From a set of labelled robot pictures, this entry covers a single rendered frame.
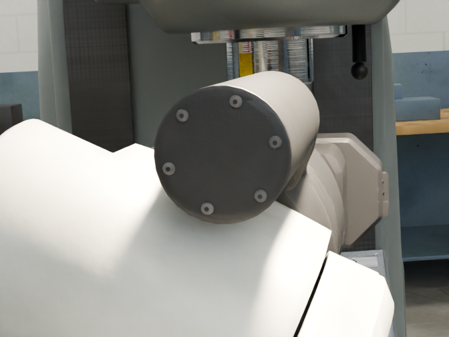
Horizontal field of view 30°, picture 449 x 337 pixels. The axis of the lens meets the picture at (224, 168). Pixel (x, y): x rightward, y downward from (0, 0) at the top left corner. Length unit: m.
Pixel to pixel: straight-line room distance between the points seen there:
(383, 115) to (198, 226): 0.65
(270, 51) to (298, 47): 0.02
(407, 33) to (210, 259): 4.66
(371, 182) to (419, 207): 4.56
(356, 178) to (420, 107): 3.81
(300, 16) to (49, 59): 0.50
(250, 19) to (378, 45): 0.48
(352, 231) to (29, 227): 0.22
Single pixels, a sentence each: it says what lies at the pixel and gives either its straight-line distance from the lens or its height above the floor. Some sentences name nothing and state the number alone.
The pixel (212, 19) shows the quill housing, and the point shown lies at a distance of 0.40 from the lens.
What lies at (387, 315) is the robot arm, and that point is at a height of 1.23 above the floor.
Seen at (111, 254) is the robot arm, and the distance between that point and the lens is 0.22.
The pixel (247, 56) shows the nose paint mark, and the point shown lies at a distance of 0.44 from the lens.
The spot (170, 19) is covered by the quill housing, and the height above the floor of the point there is 1.32.
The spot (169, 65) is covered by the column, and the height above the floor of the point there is 1.28.
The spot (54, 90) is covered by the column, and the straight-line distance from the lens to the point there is 0.85.
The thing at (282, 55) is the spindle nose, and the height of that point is 1.30.
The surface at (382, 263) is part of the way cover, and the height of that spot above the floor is 1.07.
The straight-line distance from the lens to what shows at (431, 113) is 4.24.
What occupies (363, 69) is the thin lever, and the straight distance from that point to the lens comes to 0.47.
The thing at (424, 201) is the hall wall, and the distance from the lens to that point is 4.97.
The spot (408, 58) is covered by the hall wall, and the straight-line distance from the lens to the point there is 4.85.
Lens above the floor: 1.30
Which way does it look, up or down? 9 degrees down
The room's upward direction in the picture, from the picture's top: 3 degrees counter-clockwise
